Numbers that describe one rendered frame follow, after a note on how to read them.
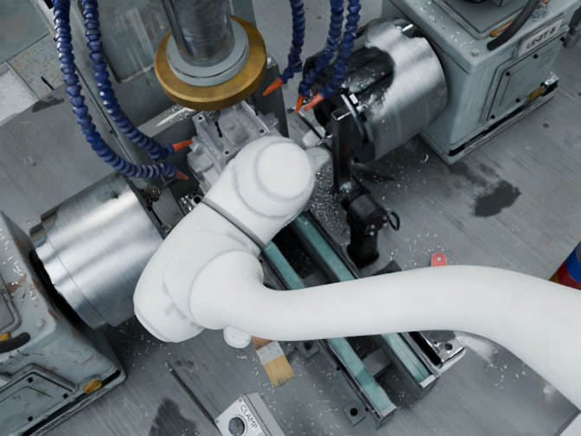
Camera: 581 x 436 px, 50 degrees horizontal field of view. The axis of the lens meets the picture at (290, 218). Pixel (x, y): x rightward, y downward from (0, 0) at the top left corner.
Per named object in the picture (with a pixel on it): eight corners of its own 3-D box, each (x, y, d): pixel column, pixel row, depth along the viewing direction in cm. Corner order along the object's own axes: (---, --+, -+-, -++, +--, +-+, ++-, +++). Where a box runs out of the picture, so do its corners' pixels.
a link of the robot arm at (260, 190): (255, 128, 87) (195, 201, 85) (276, 106, 72) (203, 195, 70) (314, 177, 89) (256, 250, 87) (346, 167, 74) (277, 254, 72)
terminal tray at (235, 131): (198, 138, 124) (190, 118, 117) (243, 112, 126) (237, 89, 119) (230, 181, 119) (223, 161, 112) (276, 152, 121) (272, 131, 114)
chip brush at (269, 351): (233, 305, 136) (232, 304, 136) (252, 295, 137) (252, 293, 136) (275, 389, 128) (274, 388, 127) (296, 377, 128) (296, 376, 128)
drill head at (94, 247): (9, 289, 130) (-61, 240, 108) (161, 196, 137) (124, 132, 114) (58, 389, 120) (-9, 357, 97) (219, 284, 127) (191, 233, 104)
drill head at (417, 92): (274, 128, 142) (260, 54, 120) (416, 42, 150) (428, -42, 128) (338, 207, 132) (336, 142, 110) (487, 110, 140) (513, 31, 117)
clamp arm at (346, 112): (331, 186, 125) (328, 110, 103) (343, 178, 126) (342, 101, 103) (341, 198, 124) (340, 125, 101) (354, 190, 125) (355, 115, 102)
